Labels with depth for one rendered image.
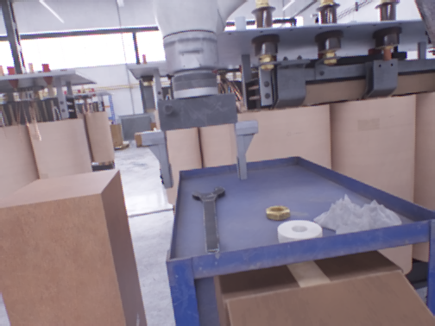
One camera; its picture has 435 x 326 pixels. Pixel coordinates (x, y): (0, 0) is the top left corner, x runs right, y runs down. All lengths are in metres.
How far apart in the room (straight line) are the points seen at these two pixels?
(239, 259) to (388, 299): 0.24
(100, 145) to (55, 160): 3.77
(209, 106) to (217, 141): 2.32
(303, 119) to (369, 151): 0.36
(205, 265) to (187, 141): 2.37
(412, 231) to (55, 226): 0.80
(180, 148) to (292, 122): 1.69
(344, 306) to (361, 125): 1.01
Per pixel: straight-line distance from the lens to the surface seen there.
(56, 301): 0.99
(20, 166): 3.07
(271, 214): 0.60
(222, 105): 0.48
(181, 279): 0.44
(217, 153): 2.81
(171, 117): 0.48
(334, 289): 0.52
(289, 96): 1.24
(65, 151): 2.90
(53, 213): 0.88
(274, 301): 0.49
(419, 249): 1.90
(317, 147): 1.27
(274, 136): 1.19
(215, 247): 0.49
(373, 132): 1.42
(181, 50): 0.47
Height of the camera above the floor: 1.11
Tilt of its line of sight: 11 degrees down
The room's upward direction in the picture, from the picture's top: 6 degrees counter-clockwise
